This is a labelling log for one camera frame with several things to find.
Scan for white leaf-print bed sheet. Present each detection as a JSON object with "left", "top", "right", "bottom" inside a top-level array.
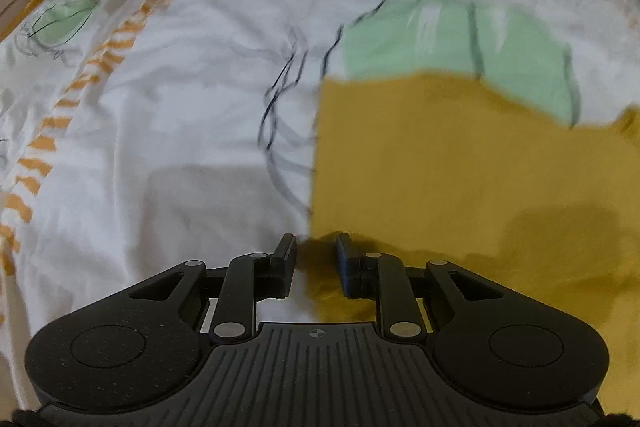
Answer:
[{"left": 0, "top": 0, "right": 640, "bottom": 410}]

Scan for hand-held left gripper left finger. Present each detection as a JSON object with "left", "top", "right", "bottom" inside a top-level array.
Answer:
[{"left": 127, "top": 233, "right": 299, "bottom": 342}]

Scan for mustard yellow small garment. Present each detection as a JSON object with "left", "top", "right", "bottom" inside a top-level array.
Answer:
[{"left": 306, "top": 74, "right": 640, "bottom": 415}]

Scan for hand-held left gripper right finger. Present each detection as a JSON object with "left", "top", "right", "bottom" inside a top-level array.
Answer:
[{"left": 336, "top": 232, "right": 506, "bottom": 342}]

